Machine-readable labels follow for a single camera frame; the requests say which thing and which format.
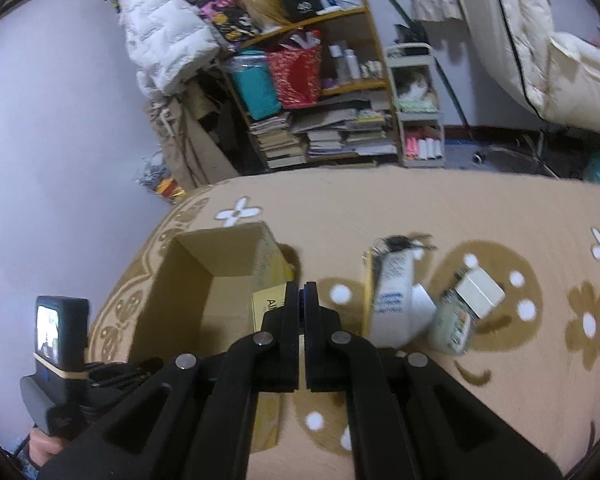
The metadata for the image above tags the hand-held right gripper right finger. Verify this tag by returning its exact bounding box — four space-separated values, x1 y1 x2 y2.
304 282 563 480

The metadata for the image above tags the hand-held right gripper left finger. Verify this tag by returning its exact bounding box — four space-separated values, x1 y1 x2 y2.
40 282 306 480

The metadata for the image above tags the white remote control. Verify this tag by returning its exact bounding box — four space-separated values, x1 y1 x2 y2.
369 249 433 350

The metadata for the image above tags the cardboard box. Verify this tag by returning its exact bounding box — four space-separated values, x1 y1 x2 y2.
130 221 297 453

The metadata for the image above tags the small pale green bottle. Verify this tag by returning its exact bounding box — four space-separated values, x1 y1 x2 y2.
426 287 477 357

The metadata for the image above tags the person's left hand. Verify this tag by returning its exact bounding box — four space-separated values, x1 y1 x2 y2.
29 431 62 467

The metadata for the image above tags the yellow oval board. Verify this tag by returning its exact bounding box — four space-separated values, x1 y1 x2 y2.
361 249 378 337

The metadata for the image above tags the bunch of keys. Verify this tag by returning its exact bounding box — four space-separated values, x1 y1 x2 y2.
374 234 438 256

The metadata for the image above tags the stack of books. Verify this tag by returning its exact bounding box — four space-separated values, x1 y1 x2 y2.
247 105 399 169

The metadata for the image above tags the brown paper bag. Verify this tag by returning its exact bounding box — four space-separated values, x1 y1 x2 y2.
147 80 240 192

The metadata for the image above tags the pile of shiny wrappers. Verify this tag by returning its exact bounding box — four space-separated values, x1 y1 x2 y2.
134 152 187 204

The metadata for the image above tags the tan flower printed blanket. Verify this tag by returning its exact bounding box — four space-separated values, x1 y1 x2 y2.
87 167 600 480

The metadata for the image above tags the grey plastic storage cart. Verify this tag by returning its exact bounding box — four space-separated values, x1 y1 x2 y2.
385 44 447 169

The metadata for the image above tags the teal plastic container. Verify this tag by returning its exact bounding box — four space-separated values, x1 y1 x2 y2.
229 50 284 122

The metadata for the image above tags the red patterned gift bag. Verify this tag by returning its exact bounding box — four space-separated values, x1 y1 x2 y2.
265 32 324 110

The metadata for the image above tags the white brown furry bundle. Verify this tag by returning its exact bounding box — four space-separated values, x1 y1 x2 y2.
397 72 435 102

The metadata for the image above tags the row of toiletry bottles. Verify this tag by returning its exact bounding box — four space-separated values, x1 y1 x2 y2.
327 44 384 84

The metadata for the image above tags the black stand base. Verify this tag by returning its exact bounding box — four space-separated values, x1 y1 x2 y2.
472 132 577 179

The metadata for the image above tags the wooden shelf unit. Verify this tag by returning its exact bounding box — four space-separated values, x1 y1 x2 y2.
220 0 400 170

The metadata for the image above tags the floral patterned bag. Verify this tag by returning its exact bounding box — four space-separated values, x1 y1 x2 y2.
197 0 261 45

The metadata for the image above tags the tan furry item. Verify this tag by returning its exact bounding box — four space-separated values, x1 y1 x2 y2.
239 0 297 31

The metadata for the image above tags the black square box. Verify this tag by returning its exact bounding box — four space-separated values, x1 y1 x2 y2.
279 0 324 23

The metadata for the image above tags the white puffer jacket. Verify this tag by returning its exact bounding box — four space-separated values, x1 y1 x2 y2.
114 0 222 100

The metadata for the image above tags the cream quilt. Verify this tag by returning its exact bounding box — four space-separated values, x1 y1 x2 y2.
445 0 600 140

